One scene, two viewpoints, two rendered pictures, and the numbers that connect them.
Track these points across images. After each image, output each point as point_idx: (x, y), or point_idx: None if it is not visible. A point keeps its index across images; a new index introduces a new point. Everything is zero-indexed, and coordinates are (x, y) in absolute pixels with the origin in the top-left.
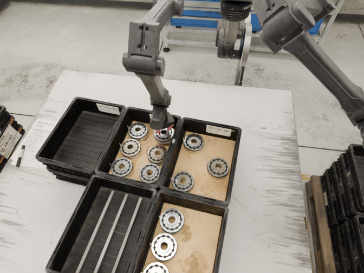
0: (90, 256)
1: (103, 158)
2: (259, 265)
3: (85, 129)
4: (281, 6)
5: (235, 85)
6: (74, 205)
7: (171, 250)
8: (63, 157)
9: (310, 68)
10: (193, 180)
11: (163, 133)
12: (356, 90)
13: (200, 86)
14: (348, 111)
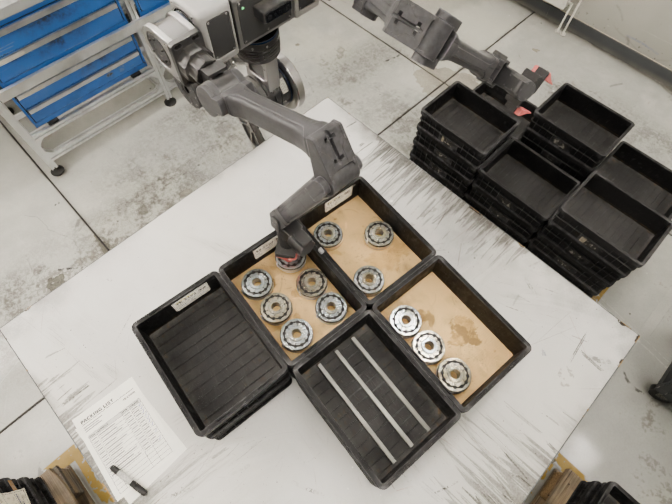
0: (382, 436)
1: (278, 344)
2: (485, 279)
3: (188, 350)
4: (431, 21)
5: (269, 138)
6: (280, 434)
7: (438, 341)
8: (211, 404)
9: (461, 62)
10: (376, 268)
11: None
12: (487, 55)
13: (231, 173)
14: (487, 78)
